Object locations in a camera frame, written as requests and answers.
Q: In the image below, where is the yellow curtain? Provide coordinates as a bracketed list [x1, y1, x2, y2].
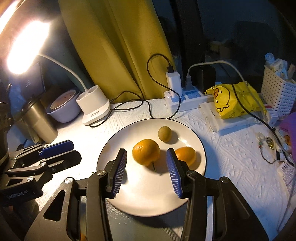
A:
[59, 1, 173, 102]

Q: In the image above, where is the white round plate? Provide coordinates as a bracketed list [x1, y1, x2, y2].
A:
[97, 118, 206, 217]

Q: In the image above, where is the white desk lamp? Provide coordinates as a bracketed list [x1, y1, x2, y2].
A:
[5, 19, 111, 126]

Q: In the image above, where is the green kiwi fruit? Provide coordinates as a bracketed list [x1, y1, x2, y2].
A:
[158, 126, 172, 143]

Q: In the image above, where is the white power cord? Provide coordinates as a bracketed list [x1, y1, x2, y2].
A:
[184, 60, 296, 232]

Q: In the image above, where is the white perforated basket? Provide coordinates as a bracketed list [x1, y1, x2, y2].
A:
[260, 66, 295, 118]

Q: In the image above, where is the large orange with stem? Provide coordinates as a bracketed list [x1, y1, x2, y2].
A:
[132, 139, 160, 166]

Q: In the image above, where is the bead bracelet with charm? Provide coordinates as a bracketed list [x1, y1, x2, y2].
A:
[256, 132, 278, 165]

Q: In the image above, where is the lavender bowl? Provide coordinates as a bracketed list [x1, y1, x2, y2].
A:
[46, 88, 81, 123]

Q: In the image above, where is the yellow duck snack bag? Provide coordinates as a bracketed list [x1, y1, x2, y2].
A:
[205, 81, 266, 119]

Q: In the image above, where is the white power strip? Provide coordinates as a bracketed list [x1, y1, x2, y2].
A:
[164, 86, 214, 113]

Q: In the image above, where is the purple cloth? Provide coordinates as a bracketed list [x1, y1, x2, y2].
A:
[280, 112, 296, 161]

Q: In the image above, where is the white wet wipes pack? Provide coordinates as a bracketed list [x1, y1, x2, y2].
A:
[199, 102, 278, 133]

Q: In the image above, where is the white usb charger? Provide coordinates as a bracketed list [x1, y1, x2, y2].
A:
[166, 71, 182, 98]

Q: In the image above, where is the small orange mandarin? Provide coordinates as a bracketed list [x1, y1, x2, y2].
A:
[175, 146, 197, 166]

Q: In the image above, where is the black charger cable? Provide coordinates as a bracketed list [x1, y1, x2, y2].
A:
[89, 53, 182, 129]

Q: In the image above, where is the steel tumbler cup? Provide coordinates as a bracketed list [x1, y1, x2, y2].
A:
[22, 98, 58, 144]

